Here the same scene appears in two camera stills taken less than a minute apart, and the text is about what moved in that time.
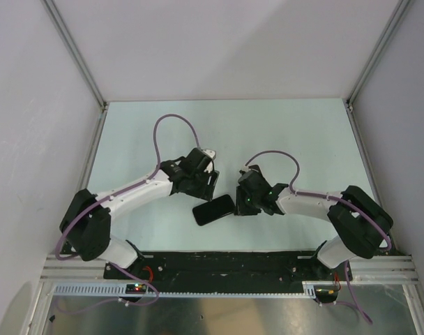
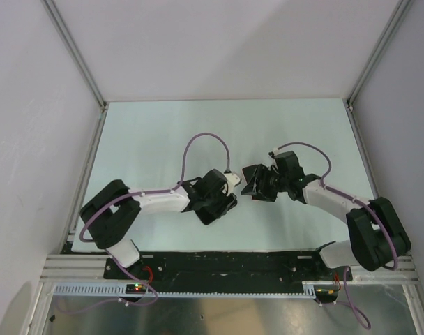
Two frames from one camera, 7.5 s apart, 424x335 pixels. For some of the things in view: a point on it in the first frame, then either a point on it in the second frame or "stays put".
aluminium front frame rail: [375, 268] stays put
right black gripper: [241, 209] to [262, 173]
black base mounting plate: [230, 268] stays put
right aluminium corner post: [395, 19] stays put
